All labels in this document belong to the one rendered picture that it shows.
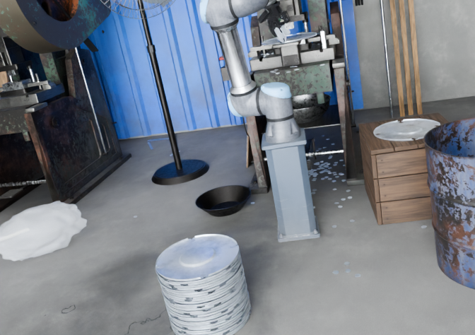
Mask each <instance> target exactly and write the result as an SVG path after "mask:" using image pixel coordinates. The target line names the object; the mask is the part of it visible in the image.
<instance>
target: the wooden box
mask: <svg viewBox="0 0 475 335"><path fill-rule="evenodd" d="M403 119H430V120H434V121H437V122H439V123H440V125H441V124H445V123H448V121H447V120H446V119H445V118H444V117H443V116H442V115H441V114H440V113H432V114H423V115H419V116H413V117H404V118H399V119H389V120H384V121H379V122H370V123H364V124H359V125H358V126H359V135H360V147H361V155H362V161H363V174H364V181H365V190H366V192H367V195H368V198H369V200H370V204H371V206H372V208H373V212H374V214H375V217H376V220H377V224H378V225H382V224H383V225H384V224H391V223H403V222H409V221H421V220H428V219H432V218H433V214H432V207H431V200H430V188H429V187H428V184H427V179H428V168H427V161H426V149H425V144H424V142H423V139H418V140H416V138H412V139H413V141H388V140H384V139H379V138H378V137H376V136H375V135H374V133H373V132H374V130H375V128H377V127H378V126H380V125H382V124H385V123H388V122H393V121H400V122H399V123H402V121H403ZM380 207H381V208H380ZM381 214H382V215H381Z"/></svg>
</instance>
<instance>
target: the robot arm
mask: <svg viewBox="0 0 475 335"><path fill-rule="evenodd" d="M279 4H280V1H277V0H201V1H200V15H201V19H202V20H203V22H204V23H206V24H209V25H210V27H211V29H212V30H213V31H215V32H216V34H217V38H218V41H219V45H220V47H221V51H222V54H223V58H224V61H225V65H226V68H227V71H228V75H229V78H230V82H231V85H232V86H231V88H230V92H229V94H228V106H229V109H230V111H231V112H232V113H233V114H234V115H235V116H236V117H251V116H260V115H266V120H267V125H266V133H265V137H266V141H267V142H269V143H283V142H288V141H292V140H295V139H297V138H299V137H300V136H301V133H300V128H299V126H298V124H297V122H296V120H295V118H294V114H293V105H292V100H291V92H290V88H289V86H288V85H287V84H285V83H265V84H263V85H262V86H261V88H257V84H256V83H255V82H254V81H252V80H251V77H250V73H249V69H248V66H247V62H246V59H245V54H244V52H243V48H242V44H241V41H240V36H239V33H238V29H237V25H238V23H239V18H244V17H246V16H249V15H252V14H253V13H256V12H258V11H260V10H262V9H263V8H264V9H265V10H264V12H263V13H262V14H261V15H260V17H259V18H258V19H257V20H258V21H259V22H260V23H263V22H264V21H265V20H266V19H268V20H267V22H268V24H269V25H268V26H269V30H270V32H271V34H272V35H273V36H274V37H276V38H277V39H278V40H280V41H281V42H283V43H285V42H286V36H287V35H289V34H290V33H291V32H290V30H288V29H286V27H285V23H288V22H289V20H290V18H289V15H288V13H287V11H281V8H280V6H279ZM286 13H287V15H288V18H287V16H286ZM267 17H268V18H267Z"/></svg>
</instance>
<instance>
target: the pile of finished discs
mask: <svg viewBox="0 0 475 335"><path fill-rule="evenodd" d="M399 122H400V121H393V122H388V123H385V124H382V125H380V126H378V127H377V128H375V130H374V132H373V133H374V135H375V136H376V137H378V138H379V139H384V140H388V141H413V139H412V138H416V140H418V139H423V137H424V136H425V134H426V133H427V132H428V131H430V130H431V129H433V128H435V127H434V126H435V125H440V123H439V122H437V121H434V120H430V119H403V121H402V123H399ZM376 134H379V135H376Z"/></svg>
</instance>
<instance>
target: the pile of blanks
mask: <svg viewBox="0 0 475 335"><path fill-rule="evenodd" d="M156 269H158V268H156ZM156 273H157V275H158V281H159V283H160V286H161V288H162V294H163V297H164V301H165V305H166V308H167V311H168V315H169V319H170V323H171V327H172V330H173V331H174V333H175V334H176V335H233V334H235V333H236V332H238V331H239V330H240V329H241V328H243V327H244V326H245V324H246V323H247V321H248V320H249V318H250V314H251V311H252V308H251V304H250V297H249V292H248V290H247V284H246V280H245V273H244V269H243V265H242V259H241V254H240V249H239V253H238V256H237V258H236V259H235V261H234V262H233V263H232V264H231V265H230V266H228V267H227V268H225V269H224V270H222V271H220V272H218V273H217V274H214V275H212V276H209V277H204V278H201V279H198V280H194V281H172V280H169V279H166V278H164V277H162V276H161V275H160V274H159V273H158V272H157V270H156Z"/></svg>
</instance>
